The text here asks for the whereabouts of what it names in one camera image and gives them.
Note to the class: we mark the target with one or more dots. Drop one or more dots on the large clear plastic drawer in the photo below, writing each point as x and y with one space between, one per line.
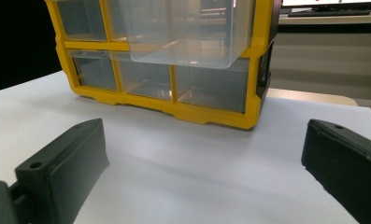
186 28

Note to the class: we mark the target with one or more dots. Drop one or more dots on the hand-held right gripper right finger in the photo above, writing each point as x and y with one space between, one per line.
348 168

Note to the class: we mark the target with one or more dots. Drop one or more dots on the black keyboard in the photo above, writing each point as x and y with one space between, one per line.
328 13

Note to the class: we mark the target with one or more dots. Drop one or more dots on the beige desk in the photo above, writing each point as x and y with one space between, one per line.
326 62

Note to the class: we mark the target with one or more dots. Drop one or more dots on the small clear plastic drawer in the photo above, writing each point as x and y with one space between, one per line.
80 18
94 71
142 79

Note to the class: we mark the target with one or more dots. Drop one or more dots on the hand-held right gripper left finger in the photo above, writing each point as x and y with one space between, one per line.
64 168

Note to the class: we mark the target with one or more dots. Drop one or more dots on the light wooden table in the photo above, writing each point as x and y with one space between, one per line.
311 96

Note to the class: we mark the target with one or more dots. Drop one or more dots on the wide clear plastic drawer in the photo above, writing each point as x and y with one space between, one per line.
211 88

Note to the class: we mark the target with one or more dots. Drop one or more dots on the computer monitor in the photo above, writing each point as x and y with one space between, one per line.
332 2

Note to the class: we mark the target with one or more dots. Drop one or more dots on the yellow drawer cabinet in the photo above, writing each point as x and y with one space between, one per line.
205 116

